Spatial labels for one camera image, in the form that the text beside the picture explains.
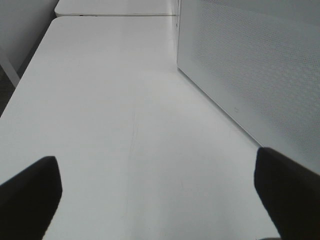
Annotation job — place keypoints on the white microwave oven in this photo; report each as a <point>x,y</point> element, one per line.
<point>176,7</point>

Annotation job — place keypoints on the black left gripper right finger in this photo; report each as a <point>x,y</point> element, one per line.
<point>290,193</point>

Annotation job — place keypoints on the white microwave door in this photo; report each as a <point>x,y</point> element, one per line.
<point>259,60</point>

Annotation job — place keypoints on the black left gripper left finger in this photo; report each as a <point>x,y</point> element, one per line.
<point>29,200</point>

